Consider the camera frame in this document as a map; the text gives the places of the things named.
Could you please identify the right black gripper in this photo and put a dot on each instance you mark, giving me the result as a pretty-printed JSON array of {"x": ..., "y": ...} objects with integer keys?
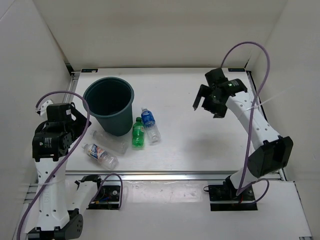
[{"x": 218, "y": 111}]

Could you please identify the dark green plastic bin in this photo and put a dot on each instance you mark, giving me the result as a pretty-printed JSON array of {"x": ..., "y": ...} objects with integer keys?
[{"x": 110, "y": 101}]

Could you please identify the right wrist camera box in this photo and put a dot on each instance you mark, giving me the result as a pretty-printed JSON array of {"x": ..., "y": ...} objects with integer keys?
[{"x": 215, "y": 77}]

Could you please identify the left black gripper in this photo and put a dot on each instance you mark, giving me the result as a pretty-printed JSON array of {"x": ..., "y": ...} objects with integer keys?
[{"x": 79, "y": 123}]

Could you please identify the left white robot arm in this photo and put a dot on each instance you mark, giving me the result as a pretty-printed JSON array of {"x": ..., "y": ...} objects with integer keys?
[{"x": 60, "y": 211}]

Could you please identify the white blue label bottle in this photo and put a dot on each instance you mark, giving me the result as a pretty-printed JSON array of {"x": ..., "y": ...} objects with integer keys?
[{"x": 105, "y": 159}]

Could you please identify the blue label plastic bottle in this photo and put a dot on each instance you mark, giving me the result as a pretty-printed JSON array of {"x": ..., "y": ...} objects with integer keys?
[{"x": 150, "y": 125}]

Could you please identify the clear unlabelled plastic bottle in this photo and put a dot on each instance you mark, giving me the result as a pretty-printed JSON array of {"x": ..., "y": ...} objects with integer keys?
[{"x": 110, "y": 141}]

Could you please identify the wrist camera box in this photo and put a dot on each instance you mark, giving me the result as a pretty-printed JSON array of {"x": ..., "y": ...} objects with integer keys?
[
  {"x": 215, "y": 77},
  {"x": 59, "y": 112}
]

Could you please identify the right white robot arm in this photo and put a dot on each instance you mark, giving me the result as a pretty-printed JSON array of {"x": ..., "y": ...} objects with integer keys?
[{"x": 271, "y": 150}]

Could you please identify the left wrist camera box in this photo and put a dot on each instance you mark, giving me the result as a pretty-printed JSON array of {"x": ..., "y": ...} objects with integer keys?
[{"x": 59, "y": 112}]

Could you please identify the green plastic bottle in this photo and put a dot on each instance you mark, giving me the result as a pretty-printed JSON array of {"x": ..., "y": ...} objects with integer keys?
[{"x": 138, "y": 133}]

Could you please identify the aluminium table front rail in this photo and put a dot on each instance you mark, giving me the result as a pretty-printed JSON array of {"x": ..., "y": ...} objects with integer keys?
[{"x": 172, "y": 175}]

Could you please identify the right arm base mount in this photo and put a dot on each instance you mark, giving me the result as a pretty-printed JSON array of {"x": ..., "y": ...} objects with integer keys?
[{"x": 221, "y": 201}]

